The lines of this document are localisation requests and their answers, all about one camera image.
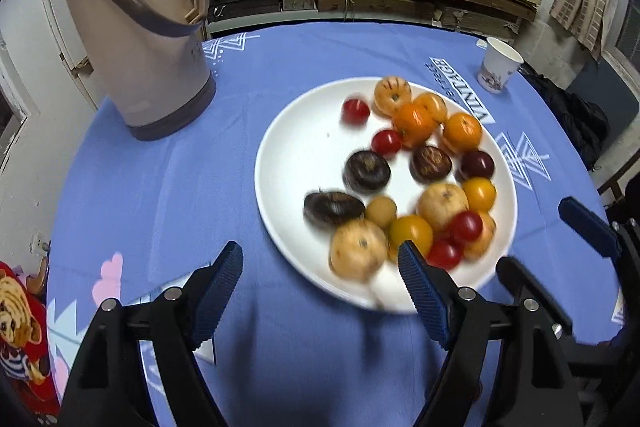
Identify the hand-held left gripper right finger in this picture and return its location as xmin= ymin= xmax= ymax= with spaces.
xmin=397 ymin=241 xmax=586 ymax=427

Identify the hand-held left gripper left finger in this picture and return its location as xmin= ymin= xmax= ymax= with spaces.
xmin=59 ymin=241 xmax=245 ymax=427

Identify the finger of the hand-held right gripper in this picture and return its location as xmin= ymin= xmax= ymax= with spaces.
xmin=558 ymin=198 xmax=640 ymax=268
xmin=496 ymin=257 xmax=576 ymax=344

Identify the small red cherry tomato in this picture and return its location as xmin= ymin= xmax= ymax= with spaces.
xmin=371 ymin=129 xmax=404 ymax=156
xmin=342 ymin=98 xmax=371 ymax=126
xmin=425 ymin=238 xmax=464 ymax=271

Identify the orange-tan pear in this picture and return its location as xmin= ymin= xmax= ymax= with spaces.
xmin=462 ymin=212 xmax=497 ymax=262

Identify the yellow tomato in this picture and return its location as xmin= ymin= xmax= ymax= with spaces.
xmin=388 ymin=215 xmax=434 ymax=260
xmin=461 ymin=177 xmax=497 ymax=212

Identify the large red tomato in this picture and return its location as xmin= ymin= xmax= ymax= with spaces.
xmin=448 ymin=211 xmax=484 ymax=245

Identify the small tan longan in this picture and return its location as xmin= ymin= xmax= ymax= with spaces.
xmin=364 ymin=196 xmax=398 ymax=229

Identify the large yellow potato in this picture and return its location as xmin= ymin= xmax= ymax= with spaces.
xmin=417 ymin=183 xmax=470 ymax=233

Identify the dark brown water chestnut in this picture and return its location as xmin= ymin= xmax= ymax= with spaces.
xmin=410 ymin=145 xmax=453 ymax=184
xmin=343 ymin=150 xmax=392 ymax=192
xmin=303 ymin=190 xmax=367 ymax=228

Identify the dark red plum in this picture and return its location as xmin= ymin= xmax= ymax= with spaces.
xmin=459 ymin=150 xmax=496 ymax=180

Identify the orange mandarin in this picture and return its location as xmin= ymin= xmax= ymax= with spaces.
xmin=441 ymin=112 xmax=484 ymax=154
xmin=391 ymin=103 xmax=437 ymax=148

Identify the white plate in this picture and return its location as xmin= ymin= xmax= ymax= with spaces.
xmin=254 ymin=78 xmax=517 ymax=315

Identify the wooden chair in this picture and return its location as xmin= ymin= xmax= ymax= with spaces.
xmin=597 ymin=177 xmax=640 ymax=228

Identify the blue printed tablecloth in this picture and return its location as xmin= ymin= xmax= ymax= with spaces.
xmin=45 ymin=24 xmax=628 ymax=427

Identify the black jacket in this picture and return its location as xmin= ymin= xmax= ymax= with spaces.
xmin=520 ymin=67 xmax=611 ymax=172

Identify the grey-blue panel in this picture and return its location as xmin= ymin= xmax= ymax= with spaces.
xmin=565 ymin=52 xmax=640 ymax=132

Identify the floral paper cup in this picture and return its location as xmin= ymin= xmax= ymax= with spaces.
xmin=476 ymin=37 xmax=524 ymax=94

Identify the beige thermos jug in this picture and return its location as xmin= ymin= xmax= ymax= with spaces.
xmin=56 ymin=0 xmax=217 ymax=142

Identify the window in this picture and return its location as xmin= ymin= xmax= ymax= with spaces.
xmin=0 ymin=32 xmax=31 ymax=178

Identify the white cabinet door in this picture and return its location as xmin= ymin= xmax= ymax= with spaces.
xmin=37 ymin=0 xmax=101 ymax=108

